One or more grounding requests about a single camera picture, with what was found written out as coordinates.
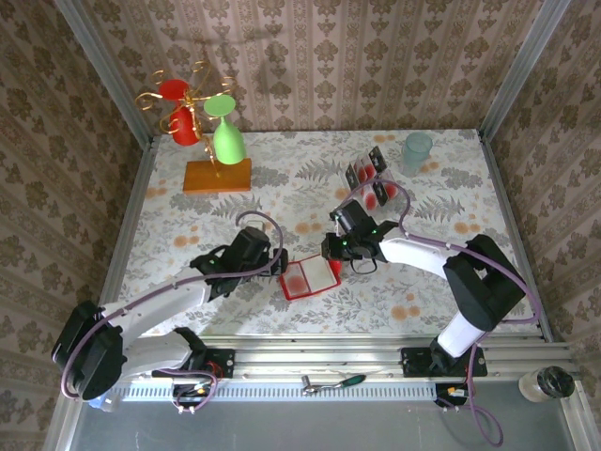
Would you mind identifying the clear acrylic card stand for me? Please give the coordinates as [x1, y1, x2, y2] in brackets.
[345, 146, 401, 220]

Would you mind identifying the red card holder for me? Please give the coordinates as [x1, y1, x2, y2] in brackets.
[278, 256, 343, 302]

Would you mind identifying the pale blue plastic cup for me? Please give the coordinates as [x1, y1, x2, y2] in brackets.
[401, 132, 434, 179]

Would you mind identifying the green wine glass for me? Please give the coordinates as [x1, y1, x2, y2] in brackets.
[203, 93, 248, 165]

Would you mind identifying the red wine glass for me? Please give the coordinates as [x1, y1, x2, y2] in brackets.
[158, 78, 204, 147]

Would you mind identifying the grey metal panel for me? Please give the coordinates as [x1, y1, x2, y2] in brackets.
[44, 398, 597, 451]

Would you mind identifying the clear jar black lid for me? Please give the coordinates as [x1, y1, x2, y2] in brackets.
[518, 365, 577, 403]

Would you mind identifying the gold wire rack wooden base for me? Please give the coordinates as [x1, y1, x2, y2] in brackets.
[134, 59, 254, 194]

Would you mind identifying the aluminium mounting rail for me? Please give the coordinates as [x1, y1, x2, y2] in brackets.
[65, 335, 583, 382]

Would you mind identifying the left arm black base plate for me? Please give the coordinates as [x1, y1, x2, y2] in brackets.
[152, 348, 236, 379]

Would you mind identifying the slotted grey cable duct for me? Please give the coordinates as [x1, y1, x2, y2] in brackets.
[77, 379, 532, 403]

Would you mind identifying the aluminium table side rail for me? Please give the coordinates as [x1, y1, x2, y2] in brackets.
[87, 138, 157, 344]
[478, 131, 555, 343]

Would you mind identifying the ratchet wrench green handle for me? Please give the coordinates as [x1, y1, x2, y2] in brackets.
[300, 372, 368, 397]

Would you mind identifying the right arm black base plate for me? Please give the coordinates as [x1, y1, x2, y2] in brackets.
[401, 346, 488, 379]

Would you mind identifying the black bracket yellow connector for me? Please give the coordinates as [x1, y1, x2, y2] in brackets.
[434, 382, 471, 409]
[171, 382, 213, 409]

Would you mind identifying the aluminium frame post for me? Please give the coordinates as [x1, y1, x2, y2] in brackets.
[478, 0, 572, 140]
[54, 0, 155, 148]

